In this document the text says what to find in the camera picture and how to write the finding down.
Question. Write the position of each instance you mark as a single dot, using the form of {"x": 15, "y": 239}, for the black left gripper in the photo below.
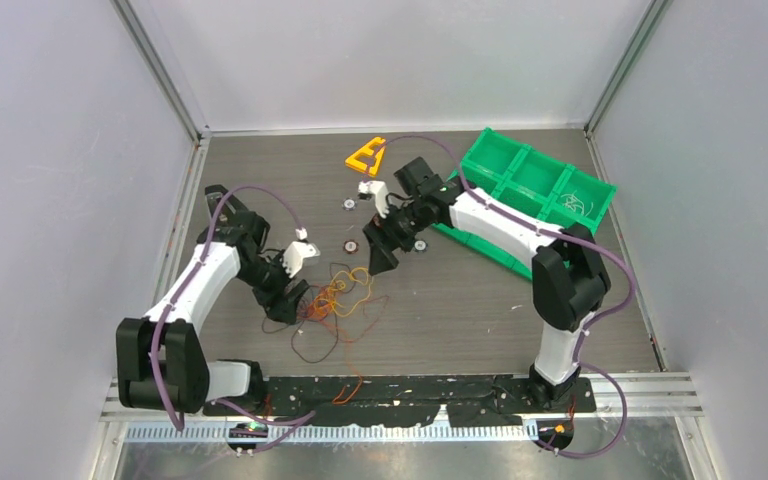
{"x": 278, "y": 304}

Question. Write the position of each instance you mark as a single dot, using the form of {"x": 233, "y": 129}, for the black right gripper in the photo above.
{"x": 383, "y": 237}

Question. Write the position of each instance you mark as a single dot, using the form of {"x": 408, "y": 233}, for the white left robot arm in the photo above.
{"x": 161, "y": 364}

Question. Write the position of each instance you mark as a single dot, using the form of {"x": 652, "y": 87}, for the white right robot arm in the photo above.
{"x": 569, "y": 279}

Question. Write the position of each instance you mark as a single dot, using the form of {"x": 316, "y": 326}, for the brown round token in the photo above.
{"x": 350, "y": 247}

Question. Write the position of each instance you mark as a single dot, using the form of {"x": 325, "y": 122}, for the round token lower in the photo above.
{"x": 420, "y": 246}

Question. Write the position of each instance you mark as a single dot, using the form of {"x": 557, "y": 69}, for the round token upper left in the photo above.
{"x": 349, "y": 204}

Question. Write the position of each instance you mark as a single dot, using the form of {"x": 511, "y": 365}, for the yellow triangular plastic piece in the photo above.
{"x": 368, "y": 158}

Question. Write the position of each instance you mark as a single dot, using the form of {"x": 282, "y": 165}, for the green compartment bin tray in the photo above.
{"x": 548, "y": 175}

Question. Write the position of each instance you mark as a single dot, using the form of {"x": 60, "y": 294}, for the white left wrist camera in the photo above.
{"x": 299, "y": 253}

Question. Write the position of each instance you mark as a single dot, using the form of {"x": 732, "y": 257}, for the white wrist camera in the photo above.
{"x": 377, "y": 192}
{"x": 299, "y": 253}

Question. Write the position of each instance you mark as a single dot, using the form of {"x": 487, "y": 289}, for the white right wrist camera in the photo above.
{"x": 377, "y": 192}

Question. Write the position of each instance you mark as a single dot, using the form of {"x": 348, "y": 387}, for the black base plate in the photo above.
{"x": 407, "y": 401}

